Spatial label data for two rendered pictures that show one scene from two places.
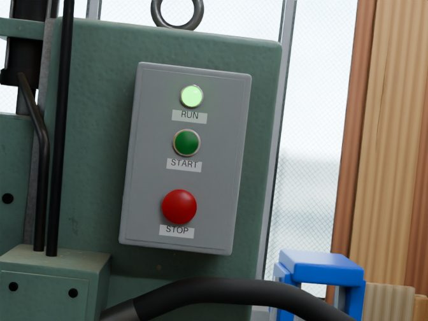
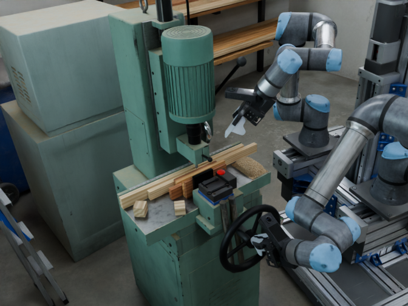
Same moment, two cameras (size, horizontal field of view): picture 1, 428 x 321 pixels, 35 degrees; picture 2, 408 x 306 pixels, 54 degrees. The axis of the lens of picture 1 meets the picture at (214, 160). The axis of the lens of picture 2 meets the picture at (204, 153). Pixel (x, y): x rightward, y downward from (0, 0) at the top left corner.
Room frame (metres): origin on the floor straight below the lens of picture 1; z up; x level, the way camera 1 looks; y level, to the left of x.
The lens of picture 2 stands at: (1.45, 1.51, 1.88)
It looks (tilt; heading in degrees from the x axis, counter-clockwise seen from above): 32 degrees down; 238
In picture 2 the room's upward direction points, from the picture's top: 3 degrees counter-clockwise
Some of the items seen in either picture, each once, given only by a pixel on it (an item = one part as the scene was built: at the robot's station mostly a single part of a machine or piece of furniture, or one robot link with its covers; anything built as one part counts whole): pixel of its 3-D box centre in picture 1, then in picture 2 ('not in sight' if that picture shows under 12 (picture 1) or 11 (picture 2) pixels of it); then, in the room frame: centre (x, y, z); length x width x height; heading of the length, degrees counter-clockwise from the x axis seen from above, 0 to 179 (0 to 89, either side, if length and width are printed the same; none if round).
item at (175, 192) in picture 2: not in sight; (195, 183); (0.80, 0.40, 0.92); 0.23 x 0.02 x 0.05; 1
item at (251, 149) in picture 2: not in sight; (206, 169); (0.70, 0.35, 0.92); 0.55 x 0.02 x 0.04; 1
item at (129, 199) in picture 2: not in sight; (186, 173); (0.79, 0.33, 0.93); 0.60 x 0.02 x 0.05; 1
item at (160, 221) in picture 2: not in sight; (205, 199); (0.78, 0.46, 0.87); 0.61 x 0.30 x 0.06; 1
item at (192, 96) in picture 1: (192, 96); not in sight; (0.58, 0.03, 1.46); 0.02 x 0.01 x 0.02; 91
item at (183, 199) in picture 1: (179, 206); not in sight; (0.58, 0.02, 1.36); 0.03 x 0.01 x 0.03; 91
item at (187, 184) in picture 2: not in sight; (206, 180); (0.76, 0.43, 0.94); 0.20 x 0.01 x 0.08; 1
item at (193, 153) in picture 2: not in sight; (192, 149); (0.75, 0.33, 1.03); 0.14 x 0.07 x 0.09; 91
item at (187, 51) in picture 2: not in sight; (189, 75); (0.75, 0.35, 1.35); 0.18 x 0.18 x 0.31
